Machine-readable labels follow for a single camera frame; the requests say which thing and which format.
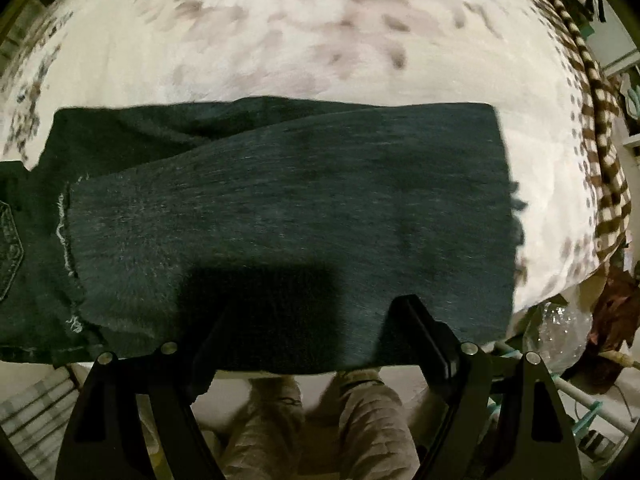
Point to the floral blanket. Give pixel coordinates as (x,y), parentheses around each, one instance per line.
(300,50)

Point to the dark brown cloth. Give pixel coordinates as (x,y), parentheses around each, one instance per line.
(617,315)

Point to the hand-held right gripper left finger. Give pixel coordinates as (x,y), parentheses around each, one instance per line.
(125,380)

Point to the white shelf unit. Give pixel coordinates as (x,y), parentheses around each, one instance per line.
(622,62)

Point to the striped cloth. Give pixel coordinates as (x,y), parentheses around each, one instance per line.
(35,410)

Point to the brown checkered blanket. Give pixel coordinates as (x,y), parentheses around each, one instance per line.
(600,110)

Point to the dark blue jeans pants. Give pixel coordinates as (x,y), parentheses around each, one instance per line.
(300,185)

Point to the teal rack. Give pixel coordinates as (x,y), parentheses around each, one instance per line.
(590,405)

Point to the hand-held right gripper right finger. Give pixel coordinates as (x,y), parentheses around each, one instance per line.
(425,340)

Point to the clear plastic bag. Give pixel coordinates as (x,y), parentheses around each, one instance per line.
(560,335)

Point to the person's left leg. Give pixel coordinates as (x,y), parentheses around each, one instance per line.
(265,440)

